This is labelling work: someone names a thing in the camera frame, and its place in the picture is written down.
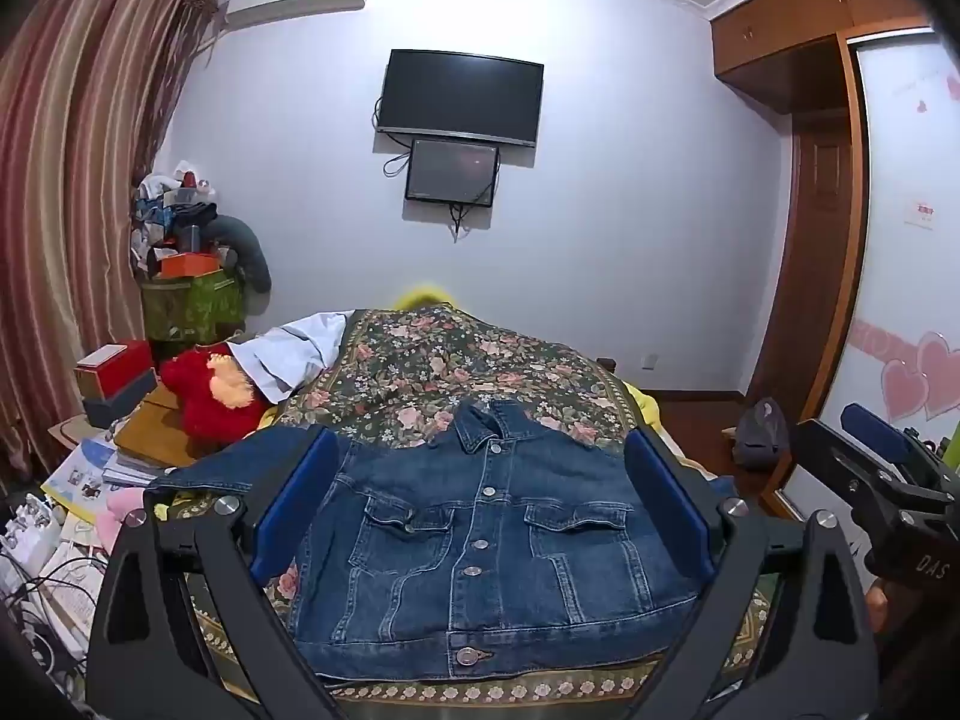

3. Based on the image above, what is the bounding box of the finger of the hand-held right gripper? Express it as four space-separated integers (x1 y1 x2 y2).
793 418 929 535
838 403 960 496

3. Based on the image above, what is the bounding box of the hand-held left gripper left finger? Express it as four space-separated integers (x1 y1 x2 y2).
88 426 344 720

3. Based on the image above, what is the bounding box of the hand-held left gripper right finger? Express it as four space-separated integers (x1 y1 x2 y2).
625 427 882 720

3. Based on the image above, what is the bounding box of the blue denim jacket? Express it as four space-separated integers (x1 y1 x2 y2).
146 399 721 685

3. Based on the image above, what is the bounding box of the pile of clothes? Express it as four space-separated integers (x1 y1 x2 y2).
130 161 223 271

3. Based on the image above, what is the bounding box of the grey backpack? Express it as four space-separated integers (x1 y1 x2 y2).
731 397 793 470

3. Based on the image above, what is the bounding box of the red plush toy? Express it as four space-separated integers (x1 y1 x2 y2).
159 345 280 442

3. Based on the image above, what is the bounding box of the white cloth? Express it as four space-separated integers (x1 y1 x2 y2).
229 313 355 402

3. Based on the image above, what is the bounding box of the wooden nightstand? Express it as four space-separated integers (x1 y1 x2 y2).
112 382 220 467

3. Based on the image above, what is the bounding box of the wooden door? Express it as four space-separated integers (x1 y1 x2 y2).
748 116 857 407

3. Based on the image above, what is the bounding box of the dark grey box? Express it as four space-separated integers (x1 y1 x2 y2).
81 375 163 429

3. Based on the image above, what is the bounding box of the floral bedspread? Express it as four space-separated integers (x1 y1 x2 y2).
161 307 796 713

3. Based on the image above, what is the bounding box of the stack of magazines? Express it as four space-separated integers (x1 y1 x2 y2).
41 439 122 527

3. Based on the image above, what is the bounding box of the red box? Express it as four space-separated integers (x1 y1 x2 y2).
74 340 155 399

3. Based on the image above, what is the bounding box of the green storage box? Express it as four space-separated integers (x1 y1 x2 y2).
141 266 248 347

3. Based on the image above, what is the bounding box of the wooden wardrobe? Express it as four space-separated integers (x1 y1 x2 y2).
711 0 960 515

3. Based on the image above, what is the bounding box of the orange box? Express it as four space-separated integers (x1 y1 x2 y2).
160 250 224 280

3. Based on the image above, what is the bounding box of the grey plush pillow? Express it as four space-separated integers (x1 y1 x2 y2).
206 215 273 294

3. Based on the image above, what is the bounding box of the small black monitor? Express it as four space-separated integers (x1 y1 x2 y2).
405 138 501 209

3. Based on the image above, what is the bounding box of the striped red curtain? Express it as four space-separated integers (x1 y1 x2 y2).
0 0 227 470

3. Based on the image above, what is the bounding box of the tangle of black cables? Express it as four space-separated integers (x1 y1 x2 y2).
0 540 100 695

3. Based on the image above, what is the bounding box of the black wall television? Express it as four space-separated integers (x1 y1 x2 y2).
377 49 545 149

